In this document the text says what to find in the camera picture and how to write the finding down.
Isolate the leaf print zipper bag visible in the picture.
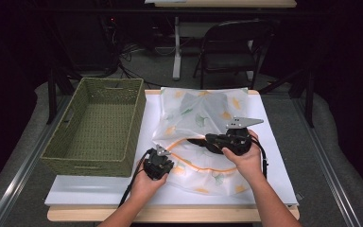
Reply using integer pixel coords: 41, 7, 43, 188
151, 87, 260, 197

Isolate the white board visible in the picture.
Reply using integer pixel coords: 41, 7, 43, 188
44, 93, 300, 208

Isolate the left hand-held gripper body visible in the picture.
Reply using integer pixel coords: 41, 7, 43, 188
143, 144, 175, 182

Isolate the bundle of floor cables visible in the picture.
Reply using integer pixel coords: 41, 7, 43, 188
105, 15, 179, 91

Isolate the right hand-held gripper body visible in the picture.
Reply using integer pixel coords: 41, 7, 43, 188
214, 116, 265, 157

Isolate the person's right hand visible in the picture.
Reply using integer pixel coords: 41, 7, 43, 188
221, 130, 265, 187

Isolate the person's left hand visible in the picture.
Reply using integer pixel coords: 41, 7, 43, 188
130, 160, 170, 206

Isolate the black folding chair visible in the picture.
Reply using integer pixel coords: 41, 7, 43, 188
192, 19, 275, 91

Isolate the white desk leg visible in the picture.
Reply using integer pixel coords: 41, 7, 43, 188
171, 16, 183, 81

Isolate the green woven basket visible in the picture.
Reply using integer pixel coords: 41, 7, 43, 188
40, 77, 147, 178

